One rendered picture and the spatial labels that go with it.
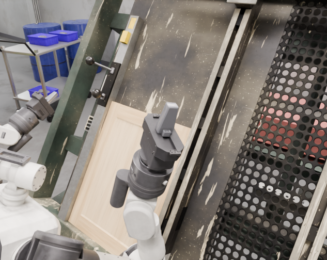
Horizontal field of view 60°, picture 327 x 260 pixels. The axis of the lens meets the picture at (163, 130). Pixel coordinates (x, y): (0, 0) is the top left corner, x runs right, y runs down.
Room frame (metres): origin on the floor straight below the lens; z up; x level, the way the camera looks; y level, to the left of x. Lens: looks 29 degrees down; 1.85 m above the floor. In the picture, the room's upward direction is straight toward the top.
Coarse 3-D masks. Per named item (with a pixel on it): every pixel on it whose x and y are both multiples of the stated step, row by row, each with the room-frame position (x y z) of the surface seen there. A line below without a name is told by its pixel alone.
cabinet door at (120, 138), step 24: (120, 120) 1.08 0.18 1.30; (96, 144) 1.06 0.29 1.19; (120, 144) 1.01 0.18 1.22; (96, 168) 0.99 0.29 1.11; (120, 168) 0.94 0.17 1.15; (96, 192) 0.93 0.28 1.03; (72, 216) 0.91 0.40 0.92; (96, 216) 0.86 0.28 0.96; (120, 216) 0.82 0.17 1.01; (96, 240) 0.79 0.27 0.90; (120, 240) 0.76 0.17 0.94
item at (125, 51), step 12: (132, 36) 1.28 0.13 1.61; (120, 48) 1.27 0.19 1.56; (132, 48) 1.27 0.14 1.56; (120, 60) 1.23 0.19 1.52; (120, 72) 1.21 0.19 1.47; (120, 84) 1.20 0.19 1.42; (108, 108) 1.14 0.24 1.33; (96, 120) 1.11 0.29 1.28; (96, 132) 1.08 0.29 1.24; (84, 144) 1.07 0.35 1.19; (84, 156) 1.03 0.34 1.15; (84, 168) 1.00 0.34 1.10; (72, 180) 0.99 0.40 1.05; (72, 192) 0.95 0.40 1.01; (72, 204) 0.93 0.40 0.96; (60, 216) 0.91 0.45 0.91
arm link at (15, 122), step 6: (12, 120) 0.96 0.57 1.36; (18, 120) 0.96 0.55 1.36; (6, 126) 0.93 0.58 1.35; (12, 126) 0.95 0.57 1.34; (18, 126) 0.95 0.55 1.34; (24, 126) 0.96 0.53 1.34; (18, 132) 0.95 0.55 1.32; (24, 132) 0.96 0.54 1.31; (24, 138) 0.96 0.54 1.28; (30, 138) 0.97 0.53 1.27; (18, 144) 0.93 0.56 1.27; (24, 144) 0.95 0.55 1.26; (12, 150) 0.91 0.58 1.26; (18, 150) 0.93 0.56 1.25
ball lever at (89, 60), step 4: (88, 56) 1.18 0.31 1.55; (88, 60) 1.16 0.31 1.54; (92, 60) 1.17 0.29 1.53; (88, 64) 1.16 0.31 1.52; (92, 64) 1.17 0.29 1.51; (96, 64) 1.18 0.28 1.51; (100, 64) 1.19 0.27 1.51; (104, 68) 1.19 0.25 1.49; (108, 68) 1.20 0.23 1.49; (112, 68) 1.20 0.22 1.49; (112, 72) 1.19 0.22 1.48
